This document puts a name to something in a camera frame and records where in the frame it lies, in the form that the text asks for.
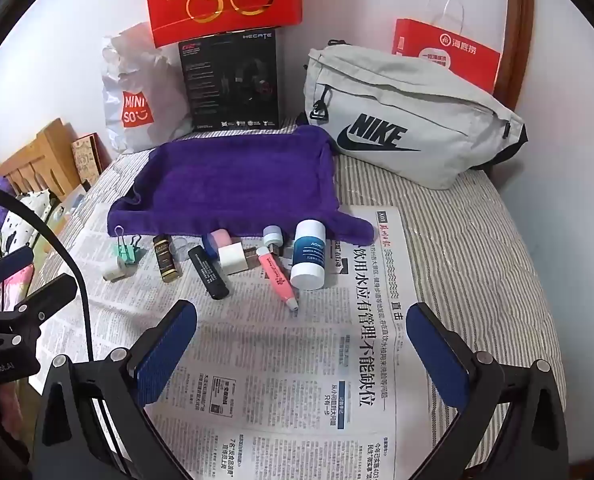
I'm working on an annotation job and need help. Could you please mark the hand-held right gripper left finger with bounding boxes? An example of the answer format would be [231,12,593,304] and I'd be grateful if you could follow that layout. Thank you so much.
[33,300,199,480]

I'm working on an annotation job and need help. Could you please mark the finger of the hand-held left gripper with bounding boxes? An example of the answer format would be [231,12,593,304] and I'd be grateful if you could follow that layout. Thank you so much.
[9,274,79,323]
[0,245,35,286]

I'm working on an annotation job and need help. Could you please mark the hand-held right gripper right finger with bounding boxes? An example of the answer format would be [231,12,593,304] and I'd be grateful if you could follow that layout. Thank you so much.
[406,302,570,480]

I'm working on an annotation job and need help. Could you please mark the white tape roll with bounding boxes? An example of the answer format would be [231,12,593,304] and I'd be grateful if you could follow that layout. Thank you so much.
[102,257,128,282]

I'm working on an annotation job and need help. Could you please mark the black cosmetic tube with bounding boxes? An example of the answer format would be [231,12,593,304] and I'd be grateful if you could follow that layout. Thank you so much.
[187,246,230,301]

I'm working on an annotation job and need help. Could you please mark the small brown bottle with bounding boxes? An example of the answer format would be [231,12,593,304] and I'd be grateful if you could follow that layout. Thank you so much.
[152,235,183,283]

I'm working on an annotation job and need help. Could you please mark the green binder clip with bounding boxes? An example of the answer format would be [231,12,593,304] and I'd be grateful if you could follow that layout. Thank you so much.
[112,226,145,265]

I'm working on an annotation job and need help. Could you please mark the white charger plug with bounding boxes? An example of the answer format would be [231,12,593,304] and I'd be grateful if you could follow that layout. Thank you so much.
[218,244,260,276]

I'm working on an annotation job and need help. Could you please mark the pink blue round case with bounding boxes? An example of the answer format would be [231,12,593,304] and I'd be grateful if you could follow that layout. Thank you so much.
[202,228,233,261]

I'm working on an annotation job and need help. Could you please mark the pink flashlight earpick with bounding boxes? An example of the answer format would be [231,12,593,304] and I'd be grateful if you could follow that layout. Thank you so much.
[256,246,301,311]

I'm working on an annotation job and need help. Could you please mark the white jar blue label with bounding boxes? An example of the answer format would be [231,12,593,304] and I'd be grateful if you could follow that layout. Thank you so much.
[290,219,327,291]

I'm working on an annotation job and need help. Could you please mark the white plug-in night light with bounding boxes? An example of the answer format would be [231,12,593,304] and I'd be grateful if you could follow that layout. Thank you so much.
[263,225,284,256]

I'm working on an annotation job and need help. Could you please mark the white spotted cloth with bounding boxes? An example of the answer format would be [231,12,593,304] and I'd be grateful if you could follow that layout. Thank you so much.
[2,190,52,251]

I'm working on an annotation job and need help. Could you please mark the wooden headboard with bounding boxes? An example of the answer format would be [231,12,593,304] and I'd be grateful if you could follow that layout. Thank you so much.
[0,117,82,201]

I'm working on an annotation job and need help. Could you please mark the newspaper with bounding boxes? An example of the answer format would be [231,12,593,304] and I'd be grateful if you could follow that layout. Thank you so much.
[29,200,438,480]

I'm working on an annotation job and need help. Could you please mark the brown patterned box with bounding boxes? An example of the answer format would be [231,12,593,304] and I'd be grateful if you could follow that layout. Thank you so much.
[72,132,102,188]

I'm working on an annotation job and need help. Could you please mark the purple towel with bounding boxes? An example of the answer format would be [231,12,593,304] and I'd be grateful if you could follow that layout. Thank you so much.
[107,125,375,245]

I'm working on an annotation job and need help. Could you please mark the white plastic shopping bag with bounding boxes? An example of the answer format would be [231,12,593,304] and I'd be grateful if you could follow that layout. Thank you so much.
[101,22,193,155]

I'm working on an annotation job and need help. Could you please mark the grey waist bag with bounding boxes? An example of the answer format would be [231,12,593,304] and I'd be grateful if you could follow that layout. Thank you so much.
[303,40,528,191]

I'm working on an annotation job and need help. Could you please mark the black headset box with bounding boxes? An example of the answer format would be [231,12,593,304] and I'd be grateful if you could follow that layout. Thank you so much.
[178,26,281,133]

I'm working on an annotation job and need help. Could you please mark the red gift bag gold print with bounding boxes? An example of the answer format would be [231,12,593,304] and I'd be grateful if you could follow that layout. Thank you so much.
[143,0,303,49]

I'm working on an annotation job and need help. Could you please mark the black cable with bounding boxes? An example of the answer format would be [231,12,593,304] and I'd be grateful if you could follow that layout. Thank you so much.
[0,181,98,361]

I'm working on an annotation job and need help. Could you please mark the red paper bag white handles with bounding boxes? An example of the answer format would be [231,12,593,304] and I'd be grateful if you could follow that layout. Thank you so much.
[393,0,503,95]

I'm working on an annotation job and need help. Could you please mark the wooden door frame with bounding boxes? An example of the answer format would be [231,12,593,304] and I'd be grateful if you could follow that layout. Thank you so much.
[494,0,535,111]

